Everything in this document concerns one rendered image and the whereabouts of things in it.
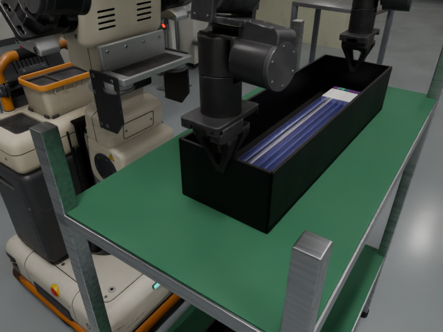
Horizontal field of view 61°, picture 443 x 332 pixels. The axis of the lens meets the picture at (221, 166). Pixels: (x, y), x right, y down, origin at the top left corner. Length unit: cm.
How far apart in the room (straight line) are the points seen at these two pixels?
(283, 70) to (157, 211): 32
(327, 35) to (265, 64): 487
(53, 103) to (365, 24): 95
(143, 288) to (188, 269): 89
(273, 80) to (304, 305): 24
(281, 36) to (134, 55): 68
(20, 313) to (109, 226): 127
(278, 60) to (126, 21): 68
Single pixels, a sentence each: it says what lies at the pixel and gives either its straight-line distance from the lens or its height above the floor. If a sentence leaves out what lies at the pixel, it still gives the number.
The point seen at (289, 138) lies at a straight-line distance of 75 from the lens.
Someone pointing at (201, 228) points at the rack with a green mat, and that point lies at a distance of 59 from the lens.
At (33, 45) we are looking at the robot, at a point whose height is 113.
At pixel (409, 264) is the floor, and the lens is 203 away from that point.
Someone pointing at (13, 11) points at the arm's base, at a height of 120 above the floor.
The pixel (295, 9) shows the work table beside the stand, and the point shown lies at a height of 74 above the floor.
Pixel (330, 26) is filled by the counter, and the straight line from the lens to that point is 526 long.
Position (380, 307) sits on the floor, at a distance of 180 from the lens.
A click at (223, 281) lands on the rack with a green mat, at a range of 52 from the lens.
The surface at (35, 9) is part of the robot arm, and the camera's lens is 83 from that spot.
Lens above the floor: 135
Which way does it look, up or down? 33 degrees down
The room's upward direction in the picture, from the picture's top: straight up
